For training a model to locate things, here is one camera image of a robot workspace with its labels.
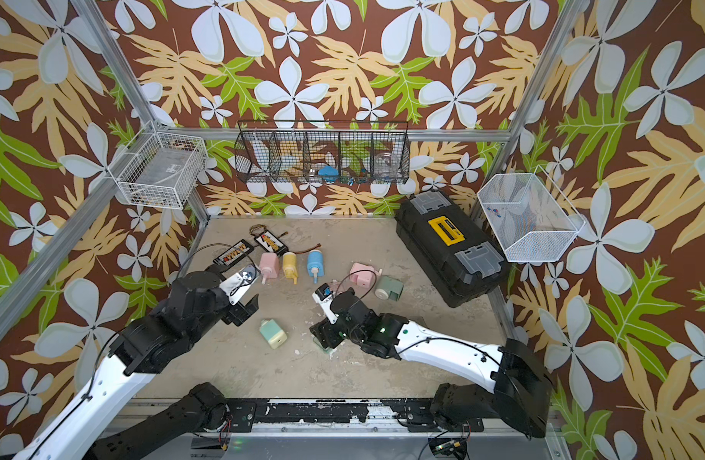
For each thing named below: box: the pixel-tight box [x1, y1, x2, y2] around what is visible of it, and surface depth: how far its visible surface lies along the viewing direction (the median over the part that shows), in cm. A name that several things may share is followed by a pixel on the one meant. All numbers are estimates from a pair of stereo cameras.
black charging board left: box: [212, 238, 255, 268], surface depth 109 cm
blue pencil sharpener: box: [307, 249, 325, 284], surface depth 100 cm
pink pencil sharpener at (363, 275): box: [348, 261, 383, 289], surface depth 99 cm
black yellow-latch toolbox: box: [394, 190, 510, 309], surface depth 93 cm
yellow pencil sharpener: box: [282, 251, 298, 285], surface depth 100 cm
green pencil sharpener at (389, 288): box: [374, 276, 405, 302], surface depth 96 cm
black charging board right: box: [253, 230, 290, 256], surface depth 113 cm
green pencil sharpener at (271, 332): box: [258, 319, 289, 350], surface depth 84 cm
